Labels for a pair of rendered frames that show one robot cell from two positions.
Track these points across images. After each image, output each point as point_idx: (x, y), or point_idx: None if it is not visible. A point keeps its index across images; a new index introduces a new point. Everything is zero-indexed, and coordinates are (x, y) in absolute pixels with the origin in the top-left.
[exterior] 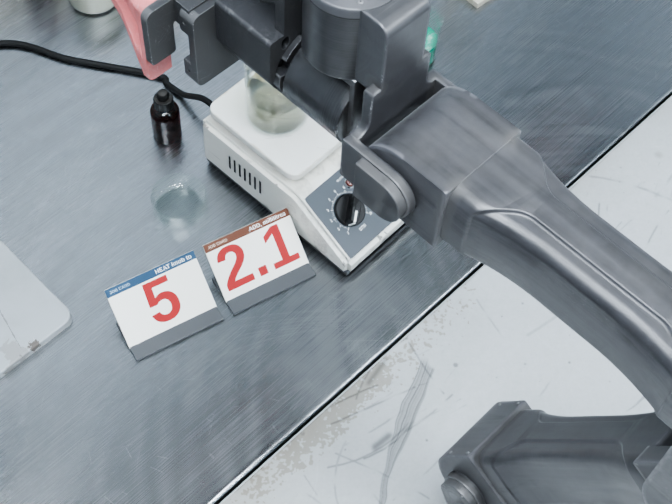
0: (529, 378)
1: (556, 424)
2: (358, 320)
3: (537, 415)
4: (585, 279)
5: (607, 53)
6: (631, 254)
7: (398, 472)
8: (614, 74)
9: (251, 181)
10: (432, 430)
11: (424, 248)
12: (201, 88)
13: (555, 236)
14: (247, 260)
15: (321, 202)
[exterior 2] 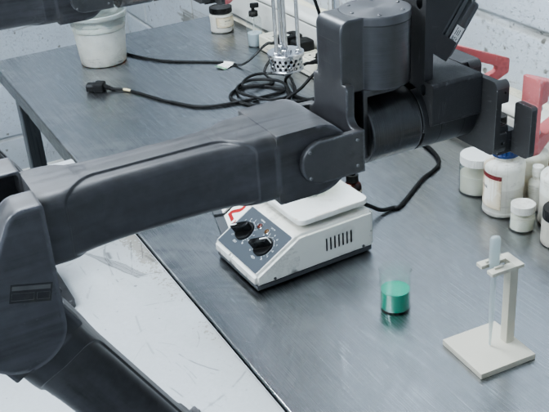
0: (106, 311)
1: (0, 150)
2: (187, 257)
3: (20, 171)
4: None
5: (372, 411)
6: None
7: (87, 258)
8: (346, 409)
9: None
10: (102, 272)
11: (223, 286)
12: (387, 220)
13: None
14: (239, 212)
15: (250, 215)
